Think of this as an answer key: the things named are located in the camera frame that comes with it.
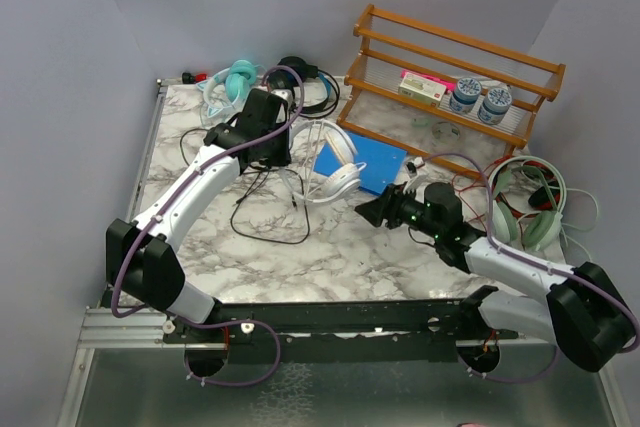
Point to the red black headphones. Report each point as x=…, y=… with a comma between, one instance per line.
x=550, y=194

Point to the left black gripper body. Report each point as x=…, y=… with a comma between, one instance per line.
x=277, y=148

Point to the tape roll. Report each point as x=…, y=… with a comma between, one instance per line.
x=445, y=132

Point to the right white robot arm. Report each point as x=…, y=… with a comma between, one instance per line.
x=577, y=309

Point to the green headphones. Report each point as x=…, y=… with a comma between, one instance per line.
x=539, y=221

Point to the right blue-lid jar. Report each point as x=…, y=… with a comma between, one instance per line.
x=495, y=104

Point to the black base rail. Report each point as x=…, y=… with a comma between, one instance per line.
x=318, y=332

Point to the white green box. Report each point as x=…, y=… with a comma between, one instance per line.
x=421, y=89

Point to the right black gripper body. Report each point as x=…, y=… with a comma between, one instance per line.
x=406, y=209

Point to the black blue headphones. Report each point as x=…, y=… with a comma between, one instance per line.
x=322, y=91

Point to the wooden shelf rack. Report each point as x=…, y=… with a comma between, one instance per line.
x=391, y=42

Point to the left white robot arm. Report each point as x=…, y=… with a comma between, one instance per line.
x=141, y=254

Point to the teal cat-ear headphones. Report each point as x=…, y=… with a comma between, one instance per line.
x=225, y=92

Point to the white over-ear headphones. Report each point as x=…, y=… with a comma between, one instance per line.
x=316, y=189

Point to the red black connector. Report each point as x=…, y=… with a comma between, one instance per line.
x=189, y=78

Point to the left blue-lid jar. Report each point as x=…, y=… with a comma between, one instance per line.
x=465, y=94

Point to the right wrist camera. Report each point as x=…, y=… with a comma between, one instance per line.
x=416, y=178

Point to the blue-lid jar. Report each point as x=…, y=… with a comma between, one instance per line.
x=495, y=104
x=465, y=94

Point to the blue notebook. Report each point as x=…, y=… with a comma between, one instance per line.
x=383, y=163

